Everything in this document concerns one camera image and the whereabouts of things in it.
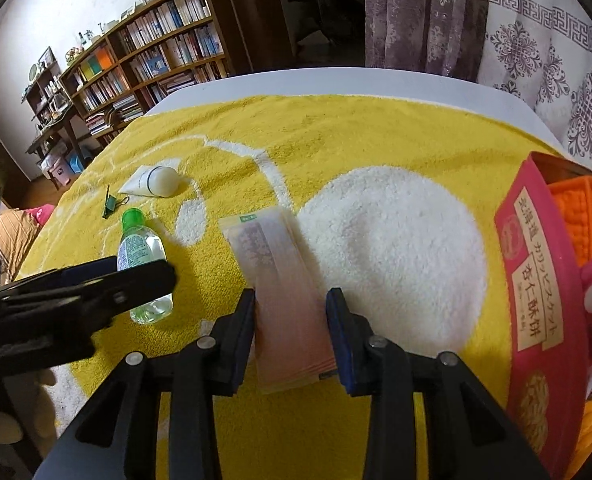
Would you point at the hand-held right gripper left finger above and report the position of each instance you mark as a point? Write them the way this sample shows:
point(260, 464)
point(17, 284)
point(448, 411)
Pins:
point(243, 340)

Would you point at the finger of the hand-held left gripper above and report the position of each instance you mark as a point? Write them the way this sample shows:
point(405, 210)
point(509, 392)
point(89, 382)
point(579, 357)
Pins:
point(91, 267)
point(126, 285)

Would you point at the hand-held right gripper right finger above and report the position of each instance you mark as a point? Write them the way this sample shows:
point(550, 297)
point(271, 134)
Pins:
point(338, 340)

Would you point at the clear bottle green cap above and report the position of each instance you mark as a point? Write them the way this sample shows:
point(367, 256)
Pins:
point(138, 245)

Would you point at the pink tissue packet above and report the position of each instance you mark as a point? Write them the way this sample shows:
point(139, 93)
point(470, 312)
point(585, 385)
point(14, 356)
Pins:
point(286, 310)

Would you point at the red cardboard box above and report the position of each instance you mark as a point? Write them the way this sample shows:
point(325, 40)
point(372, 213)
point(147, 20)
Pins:
point(531, 285)

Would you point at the large orange rubber cube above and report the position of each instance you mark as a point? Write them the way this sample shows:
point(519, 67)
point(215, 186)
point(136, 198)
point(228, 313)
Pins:
point(586, 220)

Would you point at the teal binder clip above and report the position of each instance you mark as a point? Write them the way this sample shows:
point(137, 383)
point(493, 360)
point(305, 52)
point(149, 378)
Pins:
point(110, 205)

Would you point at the tan woven cushion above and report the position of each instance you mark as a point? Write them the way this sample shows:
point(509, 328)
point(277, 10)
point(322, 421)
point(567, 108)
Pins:
point(13, 240)

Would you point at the pink storage box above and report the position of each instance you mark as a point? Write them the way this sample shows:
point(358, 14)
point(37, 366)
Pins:
point(58, 172)

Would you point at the white cosmetic tube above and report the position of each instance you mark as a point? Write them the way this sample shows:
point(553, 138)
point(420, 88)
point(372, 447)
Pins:
point(151, 180)

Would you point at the dark wooden desk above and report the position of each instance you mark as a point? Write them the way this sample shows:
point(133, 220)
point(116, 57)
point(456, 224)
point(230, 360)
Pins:
point(56, 130)

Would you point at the dark open shelf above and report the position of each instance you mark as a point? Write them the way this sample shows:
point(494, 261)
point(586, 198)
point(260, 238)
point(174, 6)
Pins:
point(46, 95)

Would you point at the yellow white printed towel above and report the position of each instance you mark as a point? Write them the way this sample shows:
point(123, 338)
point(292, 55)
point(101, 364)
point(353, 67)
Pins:
point(376, 160)

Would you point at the wooden bookshelf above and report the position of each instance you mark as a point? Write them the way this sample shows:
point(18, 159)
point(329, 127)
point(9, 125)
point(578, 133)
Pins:
point(113, 55)

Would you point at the framed picture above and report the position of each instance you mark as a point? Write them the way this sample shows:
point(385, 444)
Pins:
point(47, 57)

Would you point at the rows of books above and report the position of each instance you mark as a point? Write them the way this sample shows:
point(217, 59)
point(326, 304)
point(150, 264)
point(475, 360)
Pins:
point(176, 45)

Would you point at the beige curtain purple band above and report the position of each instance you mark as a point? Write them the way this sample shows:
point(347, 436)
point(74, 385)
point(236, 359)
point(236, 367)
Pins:
point(426, 20)

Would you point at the white purple patterned curtain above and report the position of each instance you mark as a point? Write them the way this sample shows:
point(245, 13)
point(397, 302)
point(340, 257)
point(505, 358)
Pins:
point(551, 70)

